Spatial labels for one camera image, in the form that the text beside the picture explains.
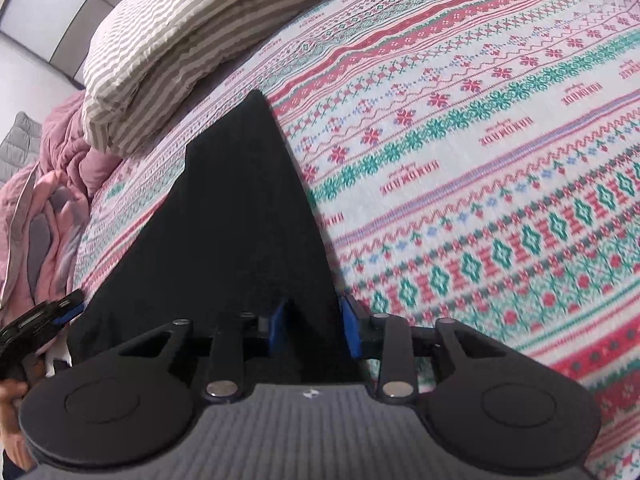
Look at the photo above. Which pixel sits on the pink comforter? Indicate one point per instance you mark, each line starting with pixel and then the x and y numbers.
pixel 45 230

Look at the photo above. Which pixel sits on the patterned bed sheet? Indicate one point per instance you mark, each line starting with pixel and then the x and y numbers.
pixel 475 160

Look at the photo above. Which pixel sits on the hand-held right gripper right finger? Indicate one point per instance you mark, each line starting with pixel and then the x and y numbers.
pixel 351 329

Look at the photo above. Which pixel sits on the person's left hand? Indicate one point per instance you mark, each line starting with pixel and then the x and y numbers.
pixel 11 410

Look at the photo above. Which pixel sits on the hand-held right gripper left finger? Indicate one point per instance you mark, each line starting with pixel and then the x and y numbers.
pixel 277 326

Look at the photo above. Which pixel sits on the mauve blanket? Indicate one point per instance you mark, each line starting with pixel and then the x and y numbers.
pixel 70 155

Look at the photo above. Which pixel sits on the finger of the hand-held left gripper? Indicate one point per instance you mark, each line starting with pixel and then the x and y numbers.
pixel 67 307

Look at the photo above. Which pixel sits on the black pants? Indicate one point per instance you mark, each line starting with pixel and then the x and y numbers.
pixel 225 220

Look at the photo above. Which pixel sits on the white and grey wardrobe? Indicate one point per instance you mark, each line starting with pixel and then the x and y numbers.
pixel 65 5

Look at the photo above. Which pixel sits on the striped folded duvet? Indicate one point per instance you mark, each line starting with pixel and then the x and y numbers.
pixel 190 35

